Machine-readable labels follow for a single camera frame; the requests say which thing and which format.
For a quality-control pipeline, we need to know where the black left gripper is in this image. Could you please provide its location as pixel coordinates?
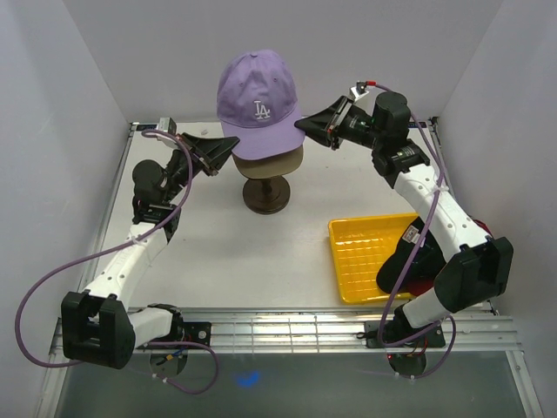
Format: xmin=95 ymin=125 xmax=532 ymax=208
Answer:
xmin=163 ymin=133 xmax=241 ymax=204

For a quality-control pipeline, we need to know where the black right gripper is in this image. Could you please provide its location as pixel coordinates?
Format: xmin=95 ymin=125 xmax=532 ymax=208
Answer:
xmin=292 ymin=97 xmax=382 ymax=152

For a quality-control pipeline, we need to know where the beige cap black letter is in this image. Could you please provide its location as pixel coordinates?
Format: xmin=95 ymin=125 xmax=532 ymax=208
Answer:
xmin=233 ymin=146 xmax=304 ymax=179

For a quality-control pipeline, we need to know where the purple LA cap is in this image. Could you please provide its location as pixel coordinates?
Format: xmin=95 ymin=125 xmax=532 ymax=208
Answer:
xmin=216 ymin=50 xmax=305 ymax=161

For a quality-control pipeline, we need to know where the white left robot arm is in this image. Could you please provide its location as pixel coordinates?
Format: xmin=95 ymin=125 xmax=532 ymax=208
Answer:
xmin=61 ymin=130 xmax=239 ymax=369

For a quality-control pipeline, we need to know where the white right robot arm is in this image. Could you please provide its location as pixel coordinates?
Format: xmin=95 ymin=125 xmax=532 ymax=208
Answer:
xmin=295 ymin=90 xmax=513 ymax=347

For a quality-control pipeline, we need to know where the dark wooden round stand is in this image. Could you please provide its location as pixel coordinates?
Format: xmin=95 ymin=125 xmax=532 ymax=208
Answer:
xmin=242 ymin=176 xmax=291 ymax=215

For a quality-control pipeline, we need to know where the yellow plastic tray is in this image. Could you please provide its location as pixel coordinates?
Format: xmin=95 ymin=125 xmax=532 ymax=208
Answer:
xmin=328 ymin=213 xmax=417 ymax=305

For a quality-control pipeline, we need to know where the black cap in tray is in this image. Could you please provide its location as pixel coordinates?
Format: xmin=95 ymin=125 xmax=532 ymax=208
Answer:
xmin=376 ymin=215 xmax=447 ymax=293

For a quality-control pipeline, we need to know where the red cap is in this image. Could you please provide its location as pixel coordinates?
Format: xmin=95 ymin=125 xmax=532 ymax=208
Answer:
xmin=404 ymin=217 xmax=493 ymax=293

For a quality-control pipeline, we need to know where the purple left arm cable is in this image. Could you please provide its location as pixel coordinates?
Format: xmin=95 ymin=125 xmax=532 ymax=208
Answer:
xmin=15 ymin=129 xmax=195 ymax=367

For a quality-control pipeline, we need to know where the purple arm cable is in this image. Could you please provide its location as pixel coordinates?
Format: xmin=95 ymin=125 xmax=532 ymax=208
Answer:
xmin=15 ymin=129 xmax=195 ymax=367
xmin=377 ymin=83 xmax=447 ymax=348

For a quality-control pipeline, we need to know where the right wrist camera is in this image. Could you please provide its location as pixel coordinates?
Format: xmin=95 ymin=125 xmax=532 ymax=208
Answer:
xmin=349 ymin=80 xmax=377 ymax=103

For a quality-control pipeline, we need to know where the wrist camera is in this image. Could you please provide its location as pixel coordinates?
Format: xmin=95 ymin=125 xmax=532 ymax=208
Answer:
xmin=157 ymin=117 xmax=177 ymax=137
xmin=349 ymin=80 xmax=377 ymax=103

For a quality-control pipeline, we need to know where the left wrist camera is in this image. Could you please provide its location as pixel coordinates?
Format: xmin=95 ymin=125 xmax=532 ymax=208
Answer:
xmin=157 ymin=117 xmax=177 ymax=137

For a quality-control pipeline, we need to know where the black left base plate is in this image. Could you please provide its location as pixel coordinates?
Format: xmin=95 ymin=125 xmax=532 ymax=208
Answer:
xmin=182 ymin=321 xmax=212 ymax=347

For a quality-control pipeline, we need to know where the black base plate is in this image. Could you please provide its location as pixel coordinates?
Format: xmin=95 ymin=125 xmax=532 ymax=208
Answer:
xmin=182 ymin=321 xmax=212 ymax=347
xmin=356 ymin=320 xmax=446 ymax=348

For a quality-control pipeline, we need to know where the aluminium front rail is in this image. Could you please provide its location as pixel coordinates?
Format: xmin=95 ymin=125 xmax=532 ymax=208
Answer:
xmin=50 ymin=307 xmax=523 ymax=356

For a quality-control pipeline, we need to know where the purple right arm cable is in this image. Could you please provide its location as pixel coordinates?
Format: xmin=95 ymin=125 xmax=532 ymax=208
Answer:
xmin=377 ymin=83 xmax=447 ymax=348

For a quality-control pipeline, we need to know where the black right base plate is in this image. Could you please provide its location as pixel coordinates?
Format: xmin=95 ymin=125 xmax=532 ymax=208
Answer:
xmin=356 ymin=320 xmax=446 ymax=348

